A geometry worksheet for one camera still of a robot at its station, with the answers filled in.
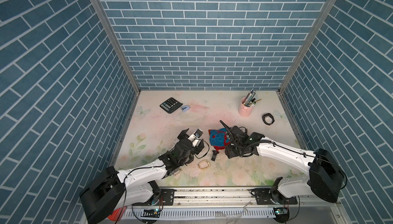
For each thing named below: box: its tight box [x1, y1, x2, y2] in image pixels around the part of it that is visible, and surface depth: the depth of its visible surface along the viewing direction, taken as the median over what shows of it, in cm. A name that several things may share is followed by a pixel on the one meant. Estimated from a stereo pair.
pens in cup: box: [243, 88, 262, 107], surface depth 101 cm
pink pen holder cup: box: [238, 96, 255, 118], surface depth 101 cm
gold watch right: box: [197, 159, 211, 171], surface depth 85 cm
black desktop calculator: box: [159, 97, 183, 115], surface depth 111 cm
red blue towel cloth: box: [208, 127, 231, 151], surface depth 92 cm
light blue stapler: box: [180, 105, 191, 113], surface depth 110 cm
